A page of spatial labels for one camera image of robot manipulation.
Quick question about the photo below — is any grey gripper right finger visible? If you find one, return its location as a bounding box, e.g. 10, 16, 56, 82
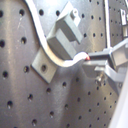
89, 47, 128, 66

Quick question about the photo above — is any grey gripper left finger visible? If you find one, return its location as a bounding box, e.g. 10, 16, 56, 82
82, 63, 125, 86

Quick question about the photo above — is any grey clip at edge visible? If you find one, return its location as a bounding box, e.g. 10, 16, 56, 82
120, 9, 128, 39

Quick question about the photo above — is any white vertical rail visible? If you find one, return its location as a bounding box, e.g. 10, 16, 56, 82
104, 0, 111, 48

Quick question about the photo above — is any white cable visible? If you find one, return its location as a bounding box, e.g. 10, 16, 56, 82
24, 0, 90, 68

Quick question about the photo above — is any grey cable routing clip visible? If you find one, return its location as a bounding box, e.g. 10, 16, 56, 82
32, 2, 86, 83

